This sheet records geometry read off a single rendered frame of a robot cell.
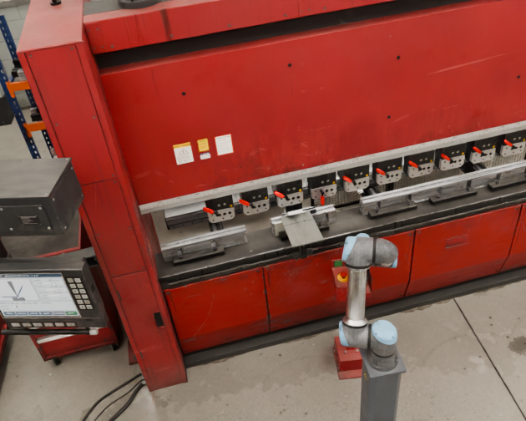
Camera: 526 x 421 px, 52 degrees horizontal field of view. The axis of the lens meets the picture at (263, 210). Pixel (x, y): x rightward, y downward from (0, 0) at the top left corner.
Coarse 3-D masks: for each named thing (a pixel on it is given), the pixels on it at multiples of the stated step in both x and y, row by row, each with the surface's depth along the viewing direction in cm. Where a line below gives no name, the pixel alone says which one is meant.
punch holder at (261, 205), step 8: (240, 192) 298; (248, 192) 299; (256, 192) 300; (264, 192) 302; (248, 200) 303; (256, 200) 304; (264, 200) 305; (248, 208) 305; (256, 208) 307; (264, 208) 308
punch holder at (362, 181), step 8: (352, 168) 307; (360, 168) 308; (368, 168) 309; (352, 176) 310; (360, 176) 312; (368, 176) 313; (344, 184) 313; (352, 184) 313; (360, 184) 315; (368, 184) 316
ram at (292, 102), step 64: (512, 0) 268; (128, 64) 247; (192, 64) 248; (256, 64) 255; (320, 64) 263; (384, 64) 272; (448, 64) 281; (512, 64) 291; (128, 128) 259; (192, 128) 267; (256, 128) 276; (320, 128) 285; (384, 128) 295; (448, 128) 306; (512, 128) 318; (192, 192) 290
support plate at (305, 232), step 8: (288, 216) 319; (296, 216) 318; (304, 216) 317; (288, 224) 313; (296, 224) 313; (304, 224) 312; (312, 224) 312; (288, 232) 308; (296, 232) 307; (304, 232) 307; (312, 232) 306; (320, 232) 306; (296, 240) 302; (304, 240) 302; (312, 240) 301; (320, 240) 301
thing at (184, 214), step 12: (432, 168) 359; (336, 180) 346; (372, 180) 353; (192, 204) 339; (204, 204) 338; (240, 204) 338; (276, 204) 345; (168, 216) 331; (180, 216) 333; (192, 216) 335; (204, 216) 337; (168, 228) 337
